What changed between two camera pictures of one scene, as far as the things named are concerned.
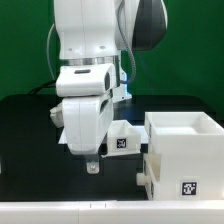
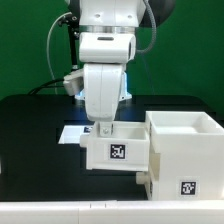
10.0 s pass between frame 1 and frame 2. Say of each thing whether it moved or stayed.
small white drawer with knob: moved
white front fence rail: stayed
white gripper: moved
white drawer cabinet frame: stayed
